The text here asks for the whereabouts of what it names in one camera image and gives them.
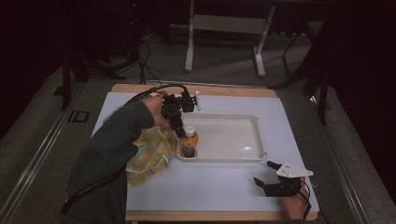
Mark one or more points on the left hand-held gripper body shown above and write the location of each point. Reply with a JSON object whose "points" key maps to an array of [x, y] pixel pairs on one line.
{"points": [[174, 105]]}

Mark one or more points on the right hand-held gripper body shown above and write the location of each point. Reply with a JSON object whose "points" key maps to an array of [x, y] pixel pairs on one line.
{"points": [[288, 185]]}

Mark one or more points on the orange juice bottle white cap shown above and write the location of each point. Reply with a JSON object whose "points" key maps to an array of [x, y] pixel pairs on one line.
{"points": [[189, 143]]}

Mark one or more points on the yellow green patterned cloth bag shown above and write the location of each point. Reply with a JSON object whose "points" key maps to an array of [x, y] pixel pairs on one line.
{"points": [[152, 152]]}

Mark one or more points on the white plastic tray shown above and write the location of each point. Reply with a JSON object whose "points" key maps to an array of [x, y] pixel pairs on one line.
{"points": [[227, 138]]}

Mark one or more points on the person's left hand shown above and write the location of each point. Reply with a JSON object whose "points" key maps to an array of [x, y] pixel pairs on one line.
{"points": [[155, 109]]}

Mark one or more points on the person's right hand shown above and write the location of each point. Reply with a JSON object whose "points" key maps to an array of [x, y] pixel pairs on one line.
{"points": [[294, 207]]}

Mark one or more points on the white table mat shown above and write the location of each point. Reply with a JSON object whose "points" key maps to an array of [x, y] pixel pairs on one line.
{"points": [[218, 186]]}

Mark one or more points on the black metal stand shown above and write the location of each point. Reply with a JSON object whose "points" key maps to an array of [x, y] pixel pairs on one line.
{"points": [[323, 93], [66, 81]]}

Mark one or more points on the white metal desk frame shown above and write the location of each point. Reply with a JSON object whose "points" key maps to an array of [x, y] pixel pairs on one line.
{"points": [[230, 23]]}

